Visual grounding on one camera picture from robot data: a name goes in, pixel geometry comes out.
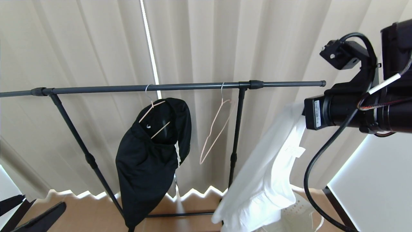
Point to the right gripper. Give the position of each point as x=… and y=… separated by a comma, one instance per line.
x=341, y=109

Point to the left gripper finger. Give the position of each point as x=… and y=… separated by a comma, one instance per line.
x=45, y=219
x=11, y=204

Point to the white printed garment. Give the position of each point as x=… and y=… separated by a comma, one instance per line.
x=257, y=180

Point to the black shorts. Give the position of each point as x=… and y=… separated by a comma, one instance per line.
x=145, y=167

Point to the pink clothes hanger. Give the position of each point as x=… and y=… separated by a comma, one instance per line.
x=201, y=159
x=152, y=104

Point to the white laundry basket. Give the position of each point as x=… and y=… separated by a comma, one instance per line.
x=302, y=209

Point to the black clothes rack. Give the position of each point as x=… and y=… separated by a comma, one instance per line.
x=96, y=88

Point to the beige curtain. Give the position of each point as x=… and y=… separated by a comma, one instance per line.
x=96, y=42

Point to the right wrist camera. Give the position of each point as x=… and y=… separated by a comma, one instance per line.
x=341, y=53

